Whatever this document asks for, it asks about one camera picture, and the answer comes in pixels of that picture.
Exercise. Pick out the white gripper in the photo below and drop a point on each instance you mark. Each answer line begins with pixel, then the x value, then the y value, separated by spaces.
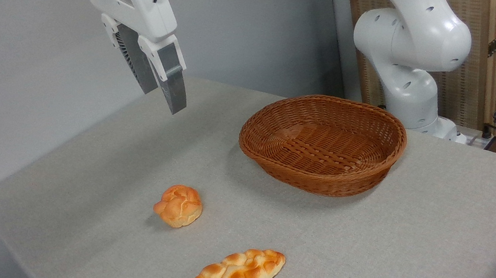
pixel 135 5

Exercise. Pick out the round knotted bread roll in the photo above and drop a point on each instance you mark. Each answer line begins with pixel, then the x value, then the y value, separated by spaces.
pixel 179 205

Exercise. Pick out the white power strip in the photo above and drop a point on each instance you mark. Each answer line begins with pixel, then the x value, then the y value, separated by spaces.
pixel 479 139

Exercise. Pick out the grey tablecloth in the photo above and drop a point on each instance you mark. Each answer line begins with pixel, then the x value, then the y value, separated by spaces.
pixel 147 254

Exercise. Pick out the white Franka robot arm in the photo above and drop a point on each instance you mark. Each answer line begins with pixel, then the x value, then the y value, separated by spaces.
pixel 415 33

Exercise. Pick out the brown wicker oval basket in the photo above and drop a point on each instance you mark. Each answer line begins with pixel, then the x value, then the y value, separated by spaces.
pixel 324 147

